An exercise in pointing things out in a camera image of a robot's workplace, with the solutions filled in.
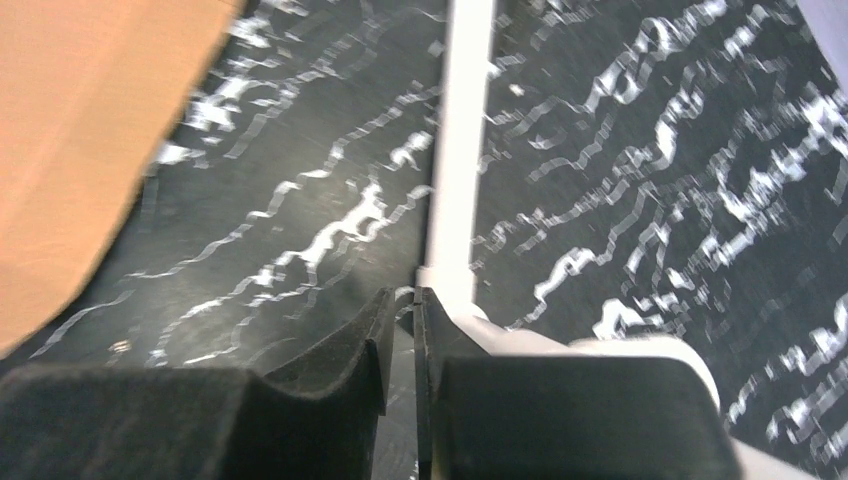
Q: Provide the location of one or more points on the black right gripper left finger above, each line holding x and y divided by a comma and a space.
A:
315, 417

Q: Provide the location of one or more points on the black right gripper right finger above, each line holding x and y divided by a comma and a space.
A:
573, 416

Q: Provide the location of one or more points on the brown cardboard box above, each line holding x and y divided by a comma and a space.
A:
89, 90

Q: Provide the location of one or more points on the white PVC pipe frame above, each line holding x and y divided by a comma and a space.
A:
649, 261

